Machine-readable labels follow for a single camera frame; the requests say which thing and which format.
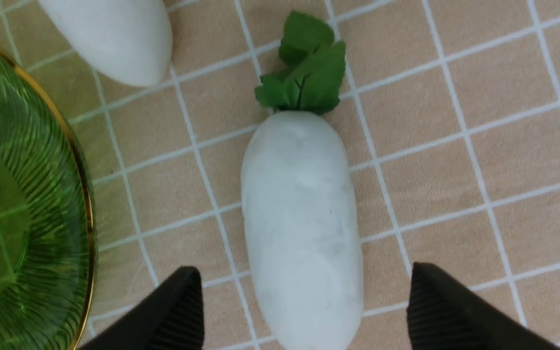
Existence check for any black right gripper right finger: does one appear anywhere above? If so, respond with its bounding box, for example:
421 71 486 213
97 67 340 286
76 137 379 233
406 262 558 350

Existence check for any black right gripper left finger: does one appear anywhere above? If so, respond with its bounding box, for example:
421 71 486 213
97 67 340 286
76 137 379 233
81 266 205 350

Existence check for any white radish with leaves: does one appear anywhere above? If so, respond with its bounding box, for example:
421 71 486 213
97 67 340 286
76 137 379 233
38 0 173 87
241 11 364 350

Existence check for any green glass plate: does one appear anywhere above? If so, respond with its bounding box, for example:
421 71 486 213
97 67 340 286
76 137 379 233
0 48 96 350

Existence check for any checkered beige tablecloth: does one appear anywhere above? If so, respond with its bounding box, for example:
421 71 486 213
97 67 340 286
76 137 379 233
0 0 560 350

